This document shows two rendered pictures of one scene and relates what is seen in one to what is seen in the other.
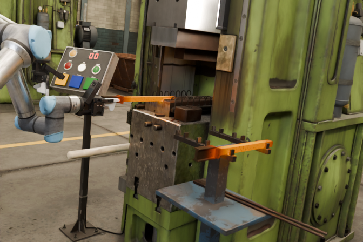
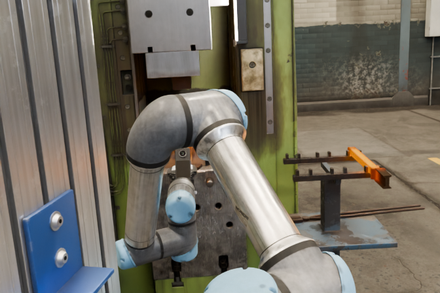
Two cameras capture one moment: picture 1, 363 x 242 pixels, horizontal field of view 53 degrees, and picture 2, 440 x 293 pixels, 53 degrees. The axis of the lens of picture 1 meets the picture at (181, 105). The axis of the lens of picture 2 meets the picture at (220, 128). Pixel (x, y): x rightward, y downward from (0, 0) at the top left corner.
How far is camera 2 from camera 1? 1.43 m
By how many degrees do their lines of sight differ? 47
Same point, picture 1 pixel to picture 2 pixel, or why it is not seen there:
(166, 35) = (177, 62)
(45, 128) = (183, 243)
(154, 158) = (205, 222)
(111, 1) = not seen: outside the picture
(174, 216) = not seen: hidden behind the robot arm
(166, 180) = (232, 239)
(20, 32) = (223, 105)
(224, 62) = (254, 80)
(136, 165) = not seen: hidden behind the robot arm
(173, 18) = (186, 38)
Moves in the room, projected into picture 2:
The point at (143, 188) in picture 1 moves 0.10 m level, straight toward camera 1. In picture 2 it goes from (192, 267) to (211, 274)
